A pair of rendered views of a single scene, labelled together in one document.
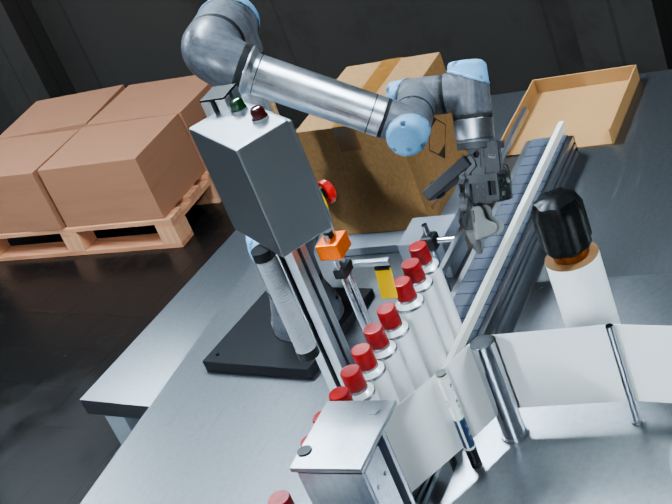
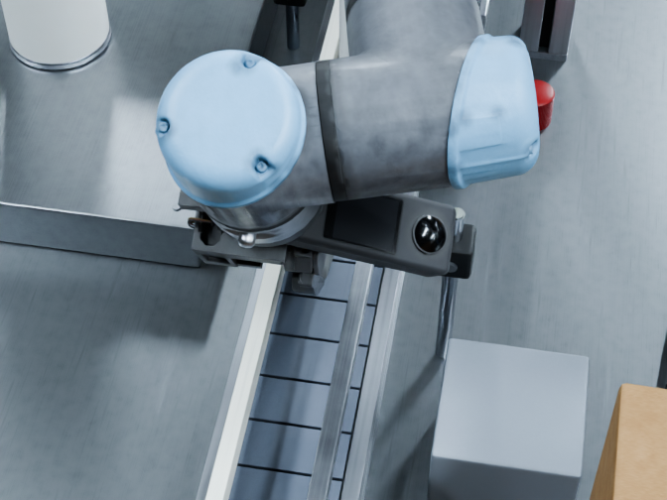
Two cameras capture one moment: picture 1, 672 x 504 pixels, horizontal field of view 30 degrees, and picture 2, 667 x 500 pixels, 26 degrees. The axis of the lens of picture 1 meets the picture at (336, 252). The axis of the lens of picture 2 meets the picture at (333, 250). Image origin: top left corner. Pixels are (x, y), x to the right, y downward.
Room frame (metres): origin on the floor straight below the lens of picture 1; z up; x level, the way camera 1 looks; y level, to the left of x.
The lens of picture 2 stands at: (2.68, -0.53, 1.74)
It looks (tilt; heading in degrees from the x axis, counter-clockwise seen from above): 50 degrees down; 155
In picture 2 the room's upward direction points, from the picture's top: straight up
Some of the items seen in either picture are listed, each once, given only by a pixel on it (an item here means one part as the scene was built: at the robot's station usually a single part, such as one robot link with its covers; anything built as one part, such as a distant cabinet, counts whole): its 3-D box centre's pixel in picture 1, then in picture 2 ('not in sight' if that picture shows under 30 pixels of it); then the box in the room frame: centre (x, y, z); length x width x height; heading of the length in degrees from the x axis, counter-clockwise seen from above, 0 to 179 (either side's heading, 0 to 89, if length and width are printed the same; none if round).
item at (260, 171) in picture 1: (262, 176); not in sight; (1.75, 0.06, 1.38); 0.17 x 0.10 x 0.19; 21
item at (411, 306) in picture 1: (419, 329); not in sight; (1.80, -0.08, 0.98); 0.05 x 0.05 x 0.20
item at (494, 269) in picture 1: (495, 269); (282, 232); (2.01, -0.26, 0.91); 1.07 x 0.01 x 0.02; 146
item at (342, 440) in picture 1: (343, 435); not in sight; (1.39, 0.09, 1.14); 0.14 x 0.11 x 0.01; 146
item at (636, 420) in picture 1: (623, 374); not in sight; (1.48, -0.32, 0.97); 0.02 x 0.02 x 0.19
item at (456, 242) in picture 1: (451, 250); (379, 200); (2.05, -0.20, 0.96); 1.07 x 0.01 x 0.01; 146
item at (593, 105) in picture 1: (570, 110); not in sight; (2.61, -0.63, 0.85); 0.30 x 0.26 x 0.04; 146
